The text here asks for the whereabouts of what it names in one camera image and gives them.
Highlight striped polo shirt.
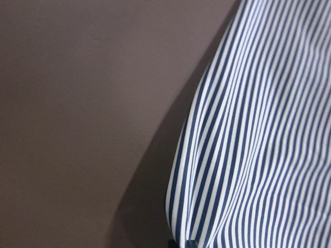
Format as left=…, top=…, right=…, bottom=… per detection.
left=165, top=1, right=330, bottom=247

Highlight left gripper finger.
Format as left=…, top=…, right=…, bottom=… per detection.
left=185, top=240, right=198, bottom=248

